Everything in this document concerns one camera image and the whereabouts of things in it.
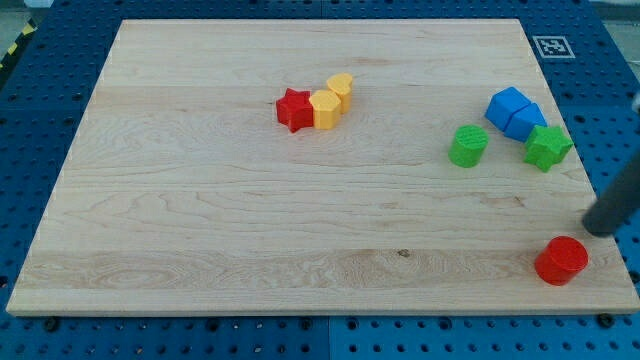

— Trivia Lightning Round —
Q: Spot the yellow hexagon block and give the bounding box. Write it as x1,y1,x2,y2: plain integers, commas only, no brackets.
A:
309,90,341,130

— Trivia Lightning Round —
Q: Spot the green cylinder block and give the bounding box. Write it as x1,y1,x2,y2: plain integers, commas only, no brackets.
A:
448,125,489,168

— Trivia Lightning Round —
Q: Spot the light wooden board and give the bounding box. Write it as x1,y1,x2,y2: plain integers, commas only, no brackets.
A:
7,19,639,317

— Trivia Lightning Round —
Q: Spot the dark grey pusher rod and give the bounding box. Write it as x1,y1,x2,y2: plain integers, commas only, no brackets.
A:
582,152,639,237

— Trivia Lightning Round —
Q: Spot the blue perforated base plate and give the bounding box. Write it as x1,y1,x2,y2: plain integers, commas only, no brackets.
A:
1,0,639,359

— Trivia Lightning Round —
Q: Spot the green star block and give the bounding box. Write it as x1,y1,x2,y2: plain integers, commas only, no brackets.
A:
524,125,574,173

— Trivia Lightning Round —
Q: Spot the blue cube block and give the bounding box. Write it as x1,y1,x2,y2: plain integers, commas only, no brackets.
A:
485,87,531,131

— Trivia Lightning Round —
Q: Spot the white fiducial marker tag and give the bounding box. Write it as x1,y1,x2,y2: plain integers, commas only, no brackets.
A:
532,35,575,59

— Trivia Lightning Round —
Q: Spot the red star block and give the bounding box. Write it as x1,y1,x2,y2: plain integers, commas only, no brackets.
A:
276,88,314,133

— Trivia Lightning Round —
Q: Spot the blue triangular block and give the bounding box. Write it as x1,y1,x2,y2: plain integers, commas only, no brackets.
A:
504,103,547,142

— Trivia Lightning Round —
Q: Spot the red cylinder block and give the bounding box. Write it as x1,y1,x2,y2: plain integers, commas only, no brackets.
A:
534,236,589,286

